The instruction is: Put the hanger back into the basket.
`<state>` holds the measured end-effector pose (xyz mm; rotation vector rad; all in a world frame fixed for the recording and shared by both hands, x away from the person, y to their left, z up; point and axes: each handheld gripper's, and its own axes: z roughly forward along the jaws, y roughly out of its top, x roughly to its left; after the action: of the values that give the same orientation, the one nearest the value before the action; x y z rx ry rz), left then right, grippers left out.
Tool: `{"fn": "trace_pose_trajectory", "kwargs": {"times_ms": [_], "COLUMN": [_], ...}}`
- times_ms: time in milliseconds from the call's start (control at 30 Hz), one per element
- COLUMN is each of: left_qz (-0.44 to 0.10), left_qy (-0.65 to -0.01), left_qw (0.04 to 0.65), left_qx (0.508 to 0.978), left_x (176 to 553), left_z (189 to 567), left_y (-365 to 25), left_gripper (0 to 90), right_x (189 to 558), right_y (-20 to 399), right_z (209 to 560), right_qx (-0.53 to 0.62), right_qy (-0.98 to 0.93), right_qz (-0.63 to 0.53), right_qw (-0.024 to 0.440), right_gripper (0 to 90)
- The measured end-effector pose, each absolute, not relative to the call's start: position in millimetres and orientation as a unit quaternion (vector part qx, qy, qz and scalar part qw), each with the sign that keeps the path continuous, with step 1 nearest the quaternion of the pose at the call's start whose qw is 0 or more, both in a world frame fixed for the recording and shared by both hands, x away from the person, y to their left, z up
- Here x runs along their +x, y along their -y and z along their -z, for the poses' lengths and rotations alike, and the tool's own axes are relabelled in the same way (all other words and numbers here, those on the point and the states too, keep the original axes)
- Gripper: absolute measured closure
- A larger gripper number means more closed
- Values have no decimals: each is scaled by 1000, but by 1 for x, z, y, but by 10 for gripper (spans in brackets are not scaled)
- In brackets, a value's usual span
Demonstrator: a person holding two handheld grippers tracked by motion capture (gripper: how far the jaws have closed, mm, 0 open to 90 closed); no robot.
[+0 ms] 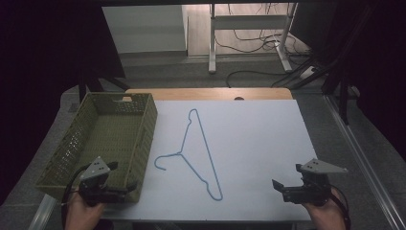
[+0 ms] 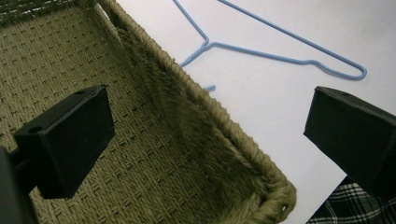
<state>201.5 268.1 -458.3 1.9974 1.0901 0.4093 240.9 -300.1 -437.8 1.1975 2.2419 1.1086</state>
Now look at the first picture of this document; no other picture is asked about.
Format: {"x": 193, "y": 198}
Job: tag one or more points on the wooden table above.
{"x": 207, "y": 94}

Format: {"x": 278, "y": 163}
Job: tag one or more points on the white metal desk frame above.
{"x": 249, "y": 22}

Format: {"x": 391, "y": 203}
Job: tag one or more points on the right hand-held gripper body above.
{"x": 314, "y": 190}

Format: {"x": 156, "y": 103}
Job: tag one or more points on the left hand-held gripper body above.
{"x": 95, "y": 183}

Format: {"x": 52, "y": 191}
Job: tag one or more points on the white cabinet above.
{"x": 143, "y": 28}

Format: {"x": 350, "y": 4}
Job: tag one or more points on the long aluminium rail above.
{"x": 360, "y": 153}

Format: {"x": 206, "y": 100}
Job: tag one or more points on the black metal stand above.
{"x": 91, "y": 83}
{"x": 343, "y": 96}

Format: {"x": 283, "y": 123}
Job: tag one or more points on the green plastic basket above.
{"x": 111, "y": 137}

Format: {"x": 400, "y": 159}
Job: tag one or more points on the short aluminium rail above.
{"x": 43, "y": 212}

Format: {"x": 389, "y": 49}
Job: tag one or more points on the white table mat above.
{"x": 255, "y": 143}

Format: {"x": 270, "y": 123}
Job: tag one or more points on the person's left hand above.
{"x": 83, "y": 215}

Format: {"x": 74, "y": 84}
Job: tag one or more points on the white power strip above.
{"x": 307, "y": 72}

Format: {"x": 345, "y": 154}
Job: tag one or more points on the person's right hand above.
{"x": 328, "y": 217}

